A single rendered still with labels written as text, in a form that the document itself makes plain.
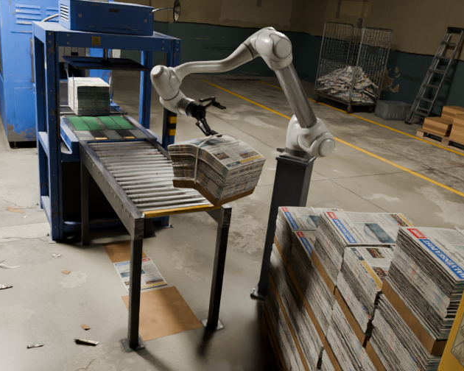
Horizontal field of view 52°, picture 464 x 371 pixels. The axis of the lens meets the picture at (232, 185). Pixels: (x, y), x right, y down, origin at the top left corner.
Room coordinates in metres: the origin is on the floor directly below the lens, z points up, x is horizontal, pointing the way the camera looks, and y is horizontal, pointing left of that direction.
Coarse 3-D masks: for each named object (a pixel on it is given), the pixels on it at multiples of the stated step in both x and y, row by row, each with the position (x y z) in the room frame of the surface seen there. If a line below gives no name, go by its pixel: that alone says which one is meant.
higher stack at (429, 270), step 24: (408, 240) 1.19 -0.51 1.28; (432, 240) 1.18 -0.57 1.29; (456, 240) 1.20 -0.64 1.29; (408, 264) 1.17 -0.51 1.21; (432, 264) 1.07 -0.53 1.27; (456, 264) 1.05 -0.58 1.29; (408, 288) 1.14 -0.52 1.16; (432, 288) 1.05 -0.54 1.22; (456, 288) 0.98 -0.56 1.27; (384, 312) 1.21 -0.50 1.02; (432, 312) 1.02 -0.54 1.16; (456, 312) 0.99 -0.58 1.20; (384, 336) 1.17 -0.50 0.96; (408, 336) 1.08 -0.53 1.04; (432, 336) 0.99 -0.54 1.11; (384, 360) 1.15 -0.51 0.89; (408, 360) 1.05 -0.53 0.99; (432, 360) 0.98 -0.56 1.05
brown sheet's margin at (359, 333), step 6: (336, 288) 1.55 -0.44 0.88; (336, 294) 1.54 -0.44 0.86; (342, 300) 1.47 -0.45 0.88; (342, 306) 1.46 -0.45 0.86; (348, 312) 1.41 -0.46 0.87; (348, 318) 1.40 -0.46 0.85; (354, 324) 1.35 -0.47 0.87; (354, 330) 1.34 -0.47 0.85; (360, 330) 1.31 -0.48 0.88; (360, 336) 1.30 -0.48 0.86; (366, 336) 1.27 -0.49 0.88; (360, 342) 1.29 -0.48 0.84; (366, 342) 1.27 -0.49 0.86
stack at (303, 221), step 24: (288, 216) 2.27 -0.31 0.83; (312, 216) 2.31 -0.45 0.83; (288, 240) 2.15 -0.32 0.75; (312, 240) 2.02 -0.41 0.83; (312, 264) 1.81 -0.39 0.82; (288, 288) 2.03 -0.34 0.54; (312, 288) 1.77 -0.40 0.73; (288, 312) 2.00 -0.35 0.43; (336, 312) 1.51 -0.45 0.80; (264, 336) 2.28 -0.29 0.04; (288, 336) 1.93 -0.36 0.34; (312, 336) 1.65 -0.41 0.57; (336, 336) 1.47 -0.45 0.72; (288, 360) 1.87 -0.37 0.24; (312, 360) 1.61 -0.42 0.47; (360, 360) 1.28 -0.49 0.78
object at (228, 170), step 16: (240, 144) 2.31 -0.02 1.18; (208, 160) 2.12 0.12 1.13; (224, 160) 2.10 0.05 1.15; (240, 160) 2.14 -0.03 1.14; (256, 160) 2.20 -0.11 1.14; (208, 176) 2.12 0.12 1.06; (224, 176) 2.05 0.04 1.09; (240, 176) 2.13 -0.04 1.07; (256, 176) 2.25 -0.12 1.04; (224, 192) 2.08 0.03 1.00; (240, 192) 2.21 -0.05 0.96
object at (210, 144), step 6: (222, 138) 2.36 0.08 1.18; (228, 138) 2.38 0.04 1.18; (192, 144) 2.20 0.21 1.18; (198, 144) 2.21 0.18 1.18; (204, 144) 2.22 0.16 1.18; (210, 144) 2.23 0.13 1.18; (216, 144) 2.24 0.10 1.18; (222, 144) 2.25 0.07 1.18; (192, 150) 2.19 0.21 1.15; (198, 150) 2.17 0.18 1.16; (204, 150) 2.14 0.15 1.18; (192, 156) 2.19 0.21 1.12; (198, 156) 2.17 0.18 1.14; (192, 162) 2.19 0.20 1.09; (198, 162) 2.17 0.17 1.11; (198, 168) 2.16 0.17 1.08; (198, 174) 2.17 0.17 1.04; (198, 180) 2.16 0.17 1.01
